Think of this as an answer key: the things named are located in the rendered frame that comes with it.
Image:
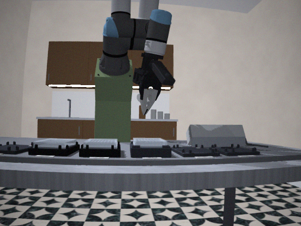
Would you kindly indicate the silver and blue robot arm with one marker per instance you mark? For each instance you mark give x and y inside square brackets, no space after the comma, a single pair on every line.
[122,33]

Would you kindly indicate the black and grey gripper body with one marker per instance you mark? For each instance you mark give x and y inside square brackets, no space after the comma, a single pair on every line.
[145,72]

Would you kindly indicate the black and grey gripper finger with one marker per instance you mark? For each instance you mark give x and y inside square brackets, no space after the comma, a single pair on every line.
[153,95]
[142,96]

